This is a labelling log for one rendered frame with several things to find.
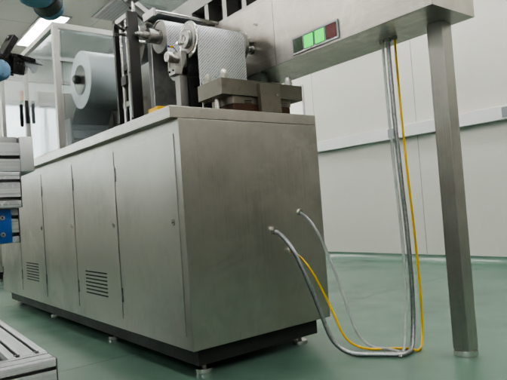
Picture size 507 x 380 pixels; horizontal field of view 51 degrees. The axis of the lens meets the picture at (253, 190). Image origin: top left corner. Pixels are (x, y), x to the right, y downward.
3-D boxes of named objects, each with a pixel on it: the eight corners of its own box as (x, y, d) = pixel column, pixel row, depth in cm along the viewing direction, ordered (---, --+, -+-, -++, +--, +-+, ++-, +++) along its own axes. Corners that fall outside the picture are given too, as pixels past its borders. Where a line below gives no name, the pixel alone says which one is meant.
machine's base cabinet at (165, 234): (3, 304, 367) (-4, 181, 370) (93, 290, 407) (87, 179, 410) (194, 384, 169) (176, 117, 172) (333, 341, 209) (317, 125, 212)
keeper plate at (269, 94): (259, 112, 201) (256, 84, 202) (278, 113, 207) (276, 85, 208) (262, 111, 199) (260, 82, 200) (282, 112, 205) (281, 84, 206)
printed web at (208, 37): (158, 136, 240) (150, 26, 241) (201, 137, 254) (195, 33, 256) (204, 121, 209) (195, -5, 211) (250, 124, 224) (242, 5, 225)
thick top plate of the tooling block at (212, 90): (198, 102, 204) (197, 86, 204) (277, 108, 228) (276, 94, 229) (222, 93, 191) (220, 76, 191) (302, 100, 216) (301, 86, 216)
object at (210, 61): (200, 92, 210) (197, 46, 210) (247, 96, 224) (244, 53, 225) (201, 92, 209) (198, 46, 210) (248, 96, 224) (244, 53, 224)
